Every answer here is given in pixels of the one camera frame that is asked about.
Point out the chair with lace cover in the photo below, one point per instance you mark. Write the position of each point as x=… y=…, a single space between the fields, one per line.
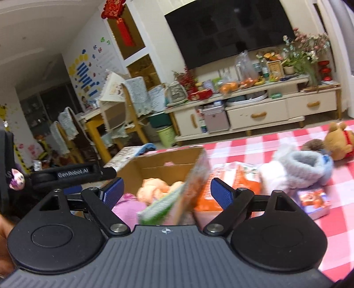
x=137 y=94
x=67 y=124

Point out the wall sticker chart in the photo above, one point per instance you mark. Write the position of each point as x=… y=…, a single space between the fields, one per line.
x=85 y=69

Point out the brown teddy bear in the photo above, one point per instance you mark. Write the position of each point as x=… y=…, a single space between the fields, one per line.
x=338 y=141

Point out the red berry branches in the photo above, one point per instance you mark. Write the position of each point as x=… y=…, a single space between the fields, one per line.
x=186 y=79

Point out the artificial flower bouquet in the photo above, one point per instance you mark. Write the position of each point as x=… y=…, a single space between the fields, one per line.
x=307 y=45

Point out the potted spider plant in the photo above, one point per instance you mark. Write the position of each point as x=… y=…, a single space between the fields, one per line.
x=289 y=69

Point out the pink cat charm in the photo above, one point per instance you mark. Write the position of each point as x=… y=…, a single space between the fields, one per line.
x=17 y=180

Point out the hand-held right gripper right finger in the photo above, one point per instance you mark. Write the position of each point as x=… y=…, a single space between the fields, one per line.
x=222 y=193

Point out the red lantern stand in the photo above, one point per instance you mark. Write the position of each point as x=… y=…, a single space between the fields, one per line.
x=325 y=70

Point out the grey printed tote bag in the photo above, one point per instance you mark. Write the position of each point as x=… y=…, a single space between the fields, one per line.
x=176 y=92

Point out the dark green container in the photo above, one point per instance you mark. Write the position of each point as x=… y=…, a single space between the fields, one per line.
x=159 y=119

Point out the light green bin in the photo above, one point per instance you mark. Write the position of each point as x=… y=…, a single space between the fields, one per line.
x=167 y=137

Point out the light blue fluffy hat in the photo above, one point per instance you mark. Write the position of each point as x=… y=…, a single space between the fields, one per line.
x=312 y=169

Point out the bag of oranges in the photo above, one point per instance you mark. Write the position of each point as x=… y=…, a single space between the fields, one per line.
x=228 y=87
x=247 y=83

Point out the orange tissue pack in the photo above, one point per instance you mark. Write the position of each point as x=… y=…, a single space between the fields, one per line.
x=237 y=180

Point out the small green box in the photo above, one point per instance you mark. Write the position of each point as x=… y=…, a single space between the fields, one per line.
x=276 y=95

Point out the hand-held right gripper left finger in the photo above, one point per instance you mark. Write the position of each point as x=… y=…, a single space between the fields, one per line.
x=112 y=192

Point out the red knot wall hanging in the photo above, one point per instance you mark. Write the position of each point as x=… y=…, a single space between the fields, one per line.
x=120 y=19

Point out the pink storage case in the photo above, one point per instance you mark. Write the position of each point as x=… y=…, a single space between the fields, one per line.
x=216 y=121

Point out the black television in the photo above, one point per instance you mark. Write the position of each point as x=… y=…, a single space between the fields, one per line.
x=229 y=30

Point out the small colourful snack box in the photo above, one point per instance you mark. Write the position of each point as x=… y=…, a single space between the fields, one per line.
x=314 y=202

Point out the white cartoon board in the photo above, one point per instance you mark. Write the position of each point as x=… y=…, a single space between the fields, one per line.
x=112 y=88

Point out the pink knit cloth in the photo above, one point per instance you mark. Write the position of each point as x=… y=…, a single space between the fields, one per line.
x=130 y=206

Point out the yellow table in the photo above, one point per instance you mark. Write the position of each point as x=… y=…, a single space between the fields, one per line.
x=94 y=130

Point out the bananas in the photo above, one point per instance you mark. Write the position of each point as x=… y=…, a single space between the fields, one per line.
x=259 y=81

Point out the green printed cardboard carton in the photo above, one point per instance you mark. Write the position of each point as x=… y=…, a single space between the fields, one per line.
x=155 y=169

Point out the red gift box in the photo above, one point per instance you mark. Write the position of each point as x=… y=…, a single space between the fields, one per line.
x=200 y=95

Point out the red white checked tablecloth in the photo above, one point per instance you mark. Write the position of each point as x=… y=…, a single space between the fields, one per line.
x=276 y=133

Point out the orange knit cloth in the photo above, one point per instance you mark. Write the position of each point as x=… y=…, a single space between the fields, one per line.
x=150 y=191

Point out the cream TV cabinet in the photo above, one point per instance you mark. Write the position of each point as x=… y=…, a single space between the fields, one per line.
x=257 y=113

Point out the clear plastic bag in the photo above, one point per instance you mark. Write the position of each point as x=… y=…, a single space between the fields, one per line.
x=244 y=66

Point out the framed picture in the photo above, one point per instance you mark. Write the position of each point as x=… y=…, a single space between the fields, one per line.
x=274 y=69

